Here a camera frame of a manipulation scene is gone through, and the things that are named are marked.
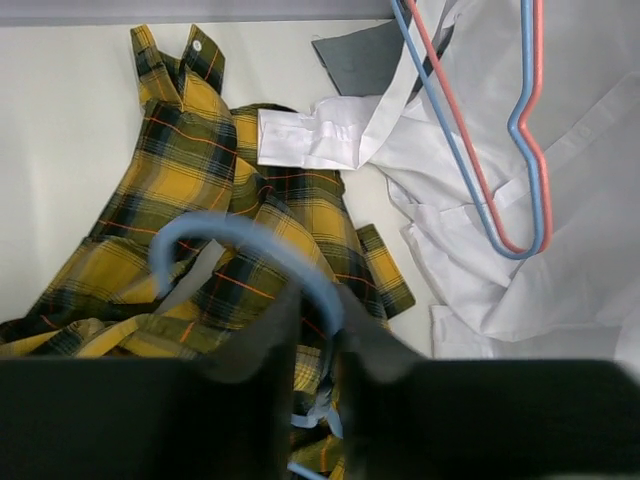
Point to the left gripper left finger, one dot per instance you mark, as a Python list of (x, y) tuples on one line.
[(64, 418)]

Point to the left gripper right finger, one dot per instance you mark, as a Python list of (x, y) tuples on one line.
[(408, 417)]

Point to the light blue wire hanger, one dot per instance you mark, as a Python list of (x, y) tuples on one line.
[(532, 59), (240, 230)]

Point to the yellow black plaid shirt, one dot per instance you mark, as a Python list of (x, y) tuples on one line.
[(195, 154)]

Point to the pink wire hanger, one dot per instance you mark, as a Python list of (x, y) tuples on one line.
[(478, 44)]

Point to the grey garment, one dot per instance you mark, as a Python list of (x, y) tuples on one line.
[(362, 63)]

